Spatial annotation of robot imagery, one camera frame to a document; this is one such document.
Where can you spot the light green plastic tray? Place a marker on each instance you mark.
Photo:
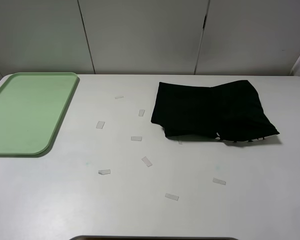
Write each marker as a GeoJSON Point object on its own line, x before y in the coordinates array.
{"type": "Point", "coordinates": [32, 106]}

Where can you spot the black short sleeve t-shirt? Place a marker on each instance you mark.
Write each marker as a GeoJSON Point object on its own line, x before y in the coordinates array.
{"type": "Point", "coordinates": [228, 112]}

